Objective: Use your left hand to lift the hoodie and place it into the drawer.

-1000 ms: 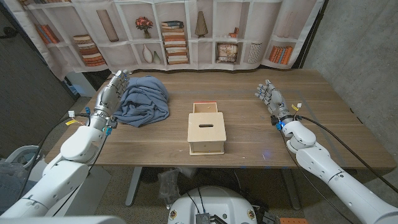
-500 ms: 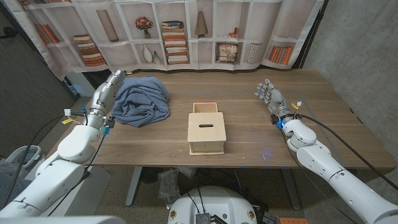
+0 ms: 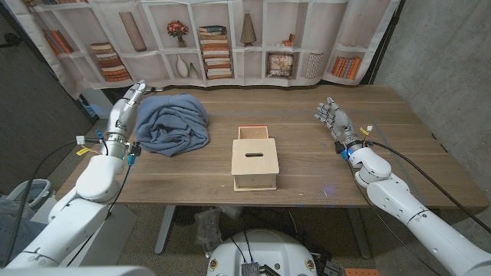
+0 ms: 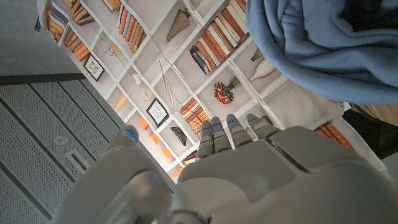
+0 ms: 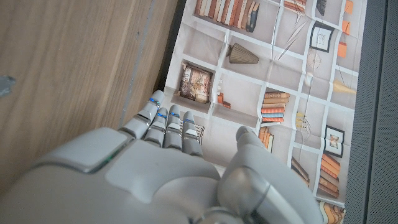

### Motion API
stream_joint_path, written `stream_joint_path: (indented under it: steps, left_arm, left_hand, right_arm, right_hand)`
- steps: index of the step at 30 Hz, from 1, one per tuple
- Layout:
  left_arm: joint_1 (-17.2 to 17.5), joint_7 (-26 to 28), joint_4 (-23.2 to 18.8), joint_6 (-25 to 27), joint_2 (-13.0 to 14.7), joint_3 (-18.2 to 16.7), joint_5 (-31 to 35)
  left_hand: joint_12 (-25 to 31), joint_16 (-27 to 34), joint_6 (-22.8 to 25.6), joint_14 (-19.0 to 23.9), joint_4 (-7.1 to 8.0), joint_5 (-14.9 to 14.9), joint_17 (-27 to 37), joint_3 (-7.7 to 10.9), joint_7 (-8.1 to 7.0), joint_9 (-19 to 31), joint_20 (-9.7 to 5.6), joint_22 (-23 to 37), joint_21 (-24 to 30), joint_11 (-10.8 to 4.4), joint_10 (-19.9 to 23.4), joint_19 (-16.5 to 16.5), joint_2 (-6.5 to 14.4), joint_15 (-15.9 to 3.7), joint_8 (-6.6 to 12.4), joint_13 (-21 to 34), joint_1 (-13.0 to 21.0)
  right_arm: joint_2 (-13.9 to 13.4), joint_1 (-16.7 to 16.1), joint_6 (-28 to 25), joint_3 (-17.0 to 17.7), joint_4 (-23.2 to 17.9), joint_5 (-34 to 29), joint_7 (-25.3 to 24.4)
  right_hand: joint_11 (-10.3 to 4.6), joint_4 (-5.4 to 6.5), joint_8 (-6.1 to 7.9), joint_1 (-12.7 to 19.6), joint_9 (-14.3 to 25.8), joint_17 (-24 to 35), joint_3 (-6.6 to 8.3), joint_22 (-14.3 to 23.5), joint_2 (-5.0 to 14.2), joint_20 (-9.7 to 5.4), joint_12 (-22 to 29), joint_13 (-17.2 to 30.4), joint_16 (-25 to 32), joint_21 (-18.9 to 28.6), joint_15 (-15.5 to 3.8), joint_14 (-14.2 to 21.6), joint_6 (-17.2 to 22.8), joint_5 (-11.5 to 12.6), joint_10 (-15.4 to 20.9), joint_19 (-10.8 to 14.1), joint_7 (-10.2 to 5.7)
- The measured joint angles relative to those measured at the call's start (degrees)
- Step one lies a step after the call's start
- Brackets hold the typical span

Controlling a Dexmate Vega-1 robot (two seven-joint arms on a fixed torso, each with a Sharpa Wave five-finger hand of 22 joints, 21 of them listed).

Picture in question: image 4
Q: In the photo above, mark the white power strip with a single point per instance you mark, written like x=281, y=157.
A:
x=345, y=105

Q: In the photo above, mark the round ceiling sensor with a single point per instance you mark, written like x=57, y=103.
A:
x=60, y=140

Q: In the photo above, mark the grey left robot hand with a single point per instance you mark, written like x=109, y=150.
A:
x=248, y=180

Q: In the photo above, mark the printed bookshelf backdrop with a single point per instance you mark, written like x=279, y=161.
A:
x=155, y=77

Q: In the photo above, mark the rectangular ceiling vent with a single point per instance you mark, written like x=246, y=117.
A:
x=77, y=159

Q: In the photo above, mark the blue hoodie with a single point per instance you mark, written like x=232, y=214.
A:
x=311, y=56

